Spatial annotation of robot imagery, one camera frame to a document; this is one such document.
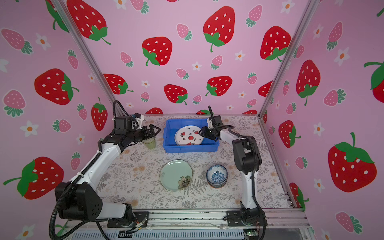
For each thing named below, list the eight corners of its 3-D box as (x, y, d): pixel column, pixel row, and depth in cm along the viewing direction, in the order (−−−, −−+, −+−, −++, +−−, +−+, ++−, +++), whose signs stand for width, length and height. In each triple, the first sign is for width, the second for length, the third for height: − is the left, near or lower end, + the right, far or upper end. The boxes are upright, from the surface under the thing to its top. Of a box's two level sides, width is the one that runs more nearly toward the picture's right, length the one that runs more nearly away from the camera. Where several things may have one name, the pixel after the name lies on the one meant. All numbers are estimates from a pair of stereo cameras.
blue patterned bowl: (206, 191, 85) (207, 184, 76) (206, 173, 92) (207, 164, 83) (225, 191, 85) (229, 184, 76) (223, 173, 92) (226, 164, 83)
